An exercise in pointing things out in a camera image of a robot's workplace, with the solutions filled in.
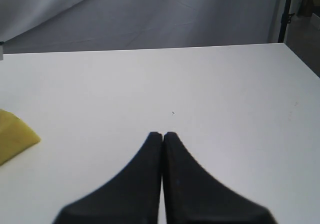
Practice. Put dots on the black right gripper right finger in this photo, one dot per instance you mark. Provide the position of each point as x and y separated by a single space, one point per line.
192 195

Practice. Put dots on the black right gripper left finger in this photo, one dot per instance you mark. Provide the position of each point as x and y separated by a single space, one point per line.
132 196

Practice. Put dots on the yellow sponge block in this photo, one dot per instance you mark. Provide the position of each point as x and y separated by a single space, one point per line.
16 136

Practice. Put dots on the black stand pole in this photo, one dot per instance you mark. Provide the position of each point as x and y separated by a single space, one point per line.
285 20

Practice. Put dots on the grey fabric backdrop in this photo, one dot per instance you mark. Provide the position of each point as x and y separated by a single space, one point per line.
94 25

